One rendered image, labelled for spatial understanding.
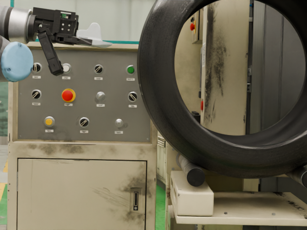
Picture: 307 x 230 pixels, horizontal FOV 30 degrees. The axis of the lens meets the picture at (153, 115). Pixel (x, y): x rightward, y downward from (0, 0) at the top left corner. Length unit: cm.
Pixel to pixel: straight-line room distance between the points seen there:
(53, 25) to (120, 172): 81
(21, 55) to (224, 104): 68
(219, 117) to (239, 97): 9
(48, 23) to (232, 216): 67
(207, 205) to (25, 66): 55
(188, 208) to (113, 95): 85
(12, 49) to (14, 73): 6
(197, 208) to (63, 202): 85
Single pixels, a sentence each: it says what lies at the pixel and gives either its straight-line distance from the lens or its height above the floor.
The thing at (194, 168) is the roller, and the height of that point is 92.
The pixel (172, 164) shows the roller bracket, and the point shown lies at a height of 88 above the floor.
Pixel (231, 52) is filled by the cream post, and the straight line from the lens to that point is 177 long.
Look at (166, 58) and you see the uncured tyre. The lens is 137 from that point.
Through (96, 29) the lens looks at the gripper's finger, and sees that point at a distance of 148.
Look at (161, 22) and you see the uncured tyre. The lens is 138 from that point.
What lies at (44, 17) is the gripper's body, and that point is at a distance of 150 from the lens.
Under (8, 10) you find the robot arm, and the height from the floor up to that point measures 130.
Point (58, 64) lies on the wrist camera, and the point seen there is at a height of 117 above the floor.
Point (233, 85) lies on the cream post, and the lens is 176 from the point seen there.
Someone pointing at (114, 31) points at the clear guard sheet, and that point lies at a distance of 214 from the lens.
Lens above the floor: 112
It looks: 3 degrees down
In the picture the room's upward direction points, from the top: 1 degrees clockwise
